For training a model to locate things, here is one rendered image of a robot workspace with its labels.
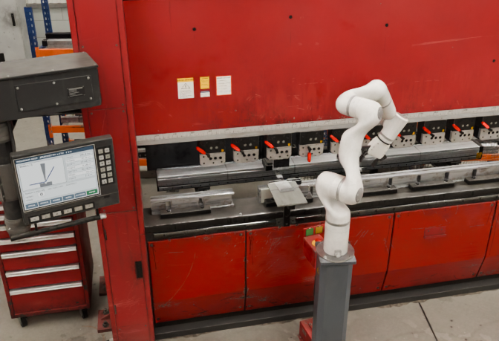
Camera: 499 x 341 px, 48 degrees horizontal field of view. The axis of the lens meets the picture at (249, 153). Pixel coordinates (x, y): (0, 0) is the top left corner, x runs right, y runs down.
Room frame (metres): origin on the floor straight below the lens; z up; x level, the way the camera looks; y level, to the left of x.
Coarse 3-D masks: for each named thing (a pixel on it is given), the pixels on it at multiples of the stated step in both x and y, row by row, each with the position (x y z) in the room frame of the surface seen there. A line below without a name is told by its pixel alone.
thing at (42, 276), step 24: (0, 216) 2.84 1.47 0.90; (72, 216) 2.95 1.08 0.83; (0, 240) 2.84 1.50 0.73; (24, 240) 2.86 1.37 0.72; (48, 240) 2.91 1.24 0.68; (72, 240) 2.93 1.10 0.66; (0, 264) 2.84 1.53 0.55; (24, 264) 2.87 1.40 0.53; (48, 264) 2.90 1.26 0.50; (72, 264) 2.92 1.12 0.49; (24, 288) 2.86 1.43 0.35; (48, 288) 2.88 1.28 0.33; (72, 288) 2.93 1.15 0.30; (24, 312) 2.86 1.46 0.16; (48, 312) 2.88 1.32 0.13
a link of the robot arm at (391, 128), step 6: (396, 114) 2.73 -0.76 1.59; (384, 120) 2.76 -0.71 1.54; (390, 120) 2.73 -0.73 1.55; (396, 120) 2.71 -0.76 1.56; (402, 120) 2.70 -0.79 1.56; (384, 126) 2.75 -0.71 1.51; (390, 126) 2.71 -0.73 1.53; (396, 126) 2.70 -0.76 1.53; (402, 126) 2.71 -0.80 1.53; (384, 132) 2.72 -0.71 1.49; (390, 132) 2.70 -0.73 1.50; (396, 132) 2.70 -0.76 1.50; (390, 138) 2.70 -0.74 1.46
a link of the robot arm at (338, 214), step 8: (320, 176) 2.39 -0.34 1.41; (328, 176) 2.37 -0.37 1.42; (336, 176) 2.36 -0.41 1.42; (344, 176) 2.36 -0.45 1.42; (320, 184) 2.36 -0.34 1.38; (328, 184) 2.33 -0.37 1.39; (336, 184) 2.31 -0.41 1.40; (320, 192) 2.35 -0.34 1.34; (328, 192) 2.32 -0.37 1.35; (320, 200) 2.35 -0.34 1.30; (328, 200) 2.34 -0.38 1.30; (336, 200) 2.32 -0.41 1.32; (328, 208) 2.32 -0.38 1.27; (336, 208) 2.33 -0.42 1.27; (344, 208) 2.34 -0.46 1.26; (328, 216) 2.32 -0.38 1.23; (336, 216) 2.30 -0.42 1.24; (344, 216) 2.30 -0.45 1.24; (336, 224) 2.29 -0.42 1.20; (344, 224) 2.30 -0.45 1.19
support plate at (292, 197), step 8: (272, 184) 3.04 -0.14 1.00; (296, 184) 3.04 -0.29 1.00; (272, 192) 2.94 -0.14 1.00; (280, 192) 2.94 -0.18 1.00; (288, 192) 2.94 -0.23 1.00; (296, 192) 2.94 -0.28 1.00; (280, 200) 2.85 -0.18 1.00; (288, 200) 2.85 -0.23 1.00; (296, 200) 2.85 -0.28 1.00; (304, 200) 2.85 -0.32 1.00
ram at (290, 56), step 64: (128, 0) 2.88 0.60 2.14; (192, 0) 2.94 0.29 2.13; (256, 0) 3.01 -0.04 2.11; (320, 0) 3.08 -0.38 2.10; (384, 0) 3.16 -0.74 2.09; (448, 0) 3.24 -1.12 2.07; (192, 64) 2.94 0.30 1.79; (256, 64) 3.01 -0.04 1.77; (320, 64) 3.09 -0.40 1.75; (384, 64) 3.17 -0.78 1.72; (448, 64) 3.25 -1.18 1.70; (192, 128) 2.94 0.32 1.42; (320, 128) 3.09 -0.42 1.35
